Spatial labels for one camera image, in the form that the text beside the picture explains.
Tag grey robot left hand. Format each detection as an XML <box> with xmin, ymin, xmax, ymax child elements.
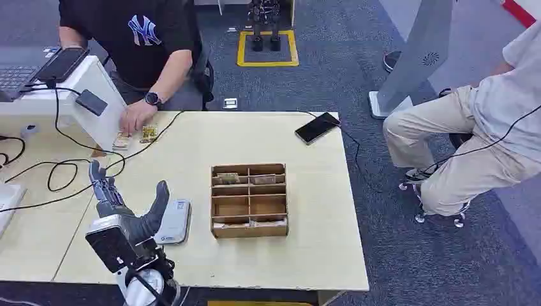
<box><xmin>88</xmin><ymin>159</ymin><xmax>171</xmax><ymax>247</ymax></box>

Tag card stack with yellow print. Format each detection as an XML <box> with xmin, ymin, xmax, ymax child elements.
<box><xmin>140</xmin><ymin>124</ymin><xmax>159</xmax><ymax>144</ymax></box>

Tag grey flat pocket router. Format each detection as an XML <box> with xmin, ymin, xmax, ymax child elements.
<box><xmin>153</xmin><ymin>198</ymin><xmax>192</xmax><ymax>246</ymax></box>

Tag small card stack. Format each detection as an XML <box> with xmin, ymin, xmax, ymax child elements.
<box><xmin>112</xmin><ymin>132</ymin><xmax>133</xmax><ymax>152</ymax></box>

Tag card standing in wooden box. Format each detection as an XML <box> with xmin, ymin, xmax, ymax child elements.
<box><xmin>249</xmin><ymin>173</ymin><xmax>278</xmax><ymax>186</ymax></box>
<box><xmin>215</xmin><ymin>172</ymin><xmax>241</xmax><ymax>186</ymax></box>

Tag wooden card box with compartments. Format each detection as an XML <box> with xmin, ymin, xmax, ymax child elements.
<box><xmin>210</xmin><ymin>163</ymin><xmax>290</xmax><ymax>240</ymax></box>

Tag person's left hand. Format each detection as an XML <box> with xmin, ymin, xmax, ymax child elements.
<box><xmin>119</xmin><ymin>99</ymin><xmax>158</xmax><ymax>137</ymax></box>

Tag cards lying in wooden box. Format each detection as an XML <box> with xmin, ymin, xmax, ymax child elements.
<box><xmin>212</xmin><ymin>217</ymin><xmax>288</xmax><ymax>230</ymax></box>

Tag black wristwatch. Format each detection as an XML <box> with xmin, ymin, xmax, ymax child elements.
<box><xmin>142</xmin><ymin>91</ymin><xmax>163</xmax><ymax>107</ymax></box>

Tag white angled desk stand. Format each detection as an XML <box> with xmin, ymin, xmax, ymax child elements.
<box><xmin>0</xmin><ymin>55</ymin><xmax>128</xmax><ymax>153</ymax></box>

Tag small black hub box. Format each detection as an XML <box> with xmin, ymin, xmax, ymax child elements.
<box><xmin>75</xmin><ymin>89</ymin><xmax>109</xmax><ymax>117</ymax></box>

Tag white flat device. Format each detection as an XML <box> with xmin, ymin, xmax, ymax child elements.
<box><xmin>0</xmin><ymin>182</ymin><xmax>27</xmax><ymax>238</ymax></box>

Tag small grey round object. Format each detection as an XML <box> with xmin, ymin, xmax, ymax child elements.
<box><xmin>20</xmin><ymin>123</ymin><xmax>40</xmax><ymax>140</ymax></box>

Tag black office chair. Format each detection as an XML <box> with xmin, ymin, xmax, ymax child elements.
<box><xmin>189</xmin><ymin>40</ymin><xmax>215</xmax><ymax>112</ymax></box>

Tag person across the desk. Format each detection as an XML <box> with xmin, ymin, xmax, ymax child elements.
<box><xmin>57</xmin><ymin>0</ymin><xmax>205</xmax><ymax>137</ymax></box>

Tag black phone on white stand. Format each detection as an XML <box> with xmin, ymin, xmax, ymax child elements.
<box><xmin>33</xmin><ymin>47</ymin><xmax>91</xmax><ymax>84</ymax></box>

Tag dark grey laptop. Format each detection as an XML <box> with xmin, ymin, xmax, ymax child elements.
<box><xmin>0</xmin><ymin>45</ymin><xmax>61</xmax><ymax>103</ymax></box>

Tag yellow floor tape square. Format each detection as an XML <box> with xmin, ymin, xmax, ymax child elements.
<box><xmin>236</xmin><ymin>29</ymin><xmax>300</xmax><ymax>68</ymax></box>

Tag black robot legs on floor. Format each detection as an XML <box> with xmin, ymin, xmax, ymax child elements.
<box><xmin>246</xmin><ymin>0</ymin><xmax>283</xmax><ymax>53</ymax></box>

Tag black shoe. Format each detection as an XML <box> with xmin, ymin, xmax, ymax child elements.
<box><xmin>382</xmin><ymin>50</ymin><xmax>403</xmax><ymax>73</ymax></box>

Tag grey standing panel with base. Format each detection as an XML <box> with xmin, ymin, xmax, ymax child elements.
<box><xmin>367</xmin><ymin>0</ymin><xmax>458</xmax><ymax>120</ymax></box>

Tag rolling stool with chrome casters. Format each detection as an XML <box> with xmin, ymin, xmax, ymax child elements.
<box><xmin>397</xmin><ymin>132</ymin><xmax>474</xmax><ymax>230</ymax></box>

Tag person seated on stool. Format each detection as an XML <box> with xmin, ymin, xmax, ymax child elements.
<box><xmin>382</xmin><ymin>20</ymin><xmax>541</xmax><ymax>217</ymax></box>

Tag red floor strip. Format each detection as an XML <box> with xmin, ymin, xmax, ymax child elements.
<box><xmin>501</xmin><ymin>0</ymin><xmax>538</xmax><ymax>29</ymax></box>

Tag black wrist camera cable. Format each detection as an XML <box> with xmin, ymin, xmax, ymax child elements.
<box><xmin>124</xmin><ymin>268</ymin><xmax>172</xmax><ymax>306</ymax></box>

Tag long black desk cable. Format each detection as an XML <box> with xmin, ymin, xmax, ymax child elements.
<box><xmin>0</xmin><ymin>110</ymin><xmax>186</xmax><ymax>214</ymax></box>

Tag black looped desk cable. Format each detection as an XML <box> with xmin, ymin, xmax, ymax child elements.
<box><xmin>3</xmin><ymin>158</ymin><xmax>93</xmax><ymax>193</ymax></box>

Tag black cable from stand phone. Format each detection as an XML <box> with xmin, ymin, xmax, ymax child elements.
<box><xmin>19</xmin><ymin>84</ymin><xmax>127</xmax><ymax>179</ymax></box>

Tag black cable at desk edge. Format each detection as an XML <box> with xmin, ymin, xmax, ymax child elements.
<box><xmin>0</xmin><ymin>135</ymin><xmax>27</xmax><ymax>168</ymax></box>

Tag black smartphone with cable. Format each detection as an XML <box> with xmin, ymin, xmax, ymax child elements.
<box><xmin>293</xmin><ymin>112</ymin><xmax>342</xmax><ymax>146</ymax></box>

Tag black phone charging cable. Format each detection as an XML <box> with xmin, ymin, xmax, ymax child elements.
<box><xmin>304</xmin><ymin>103</ymin><xmax>541</xmax><ymax>193</ymax></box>

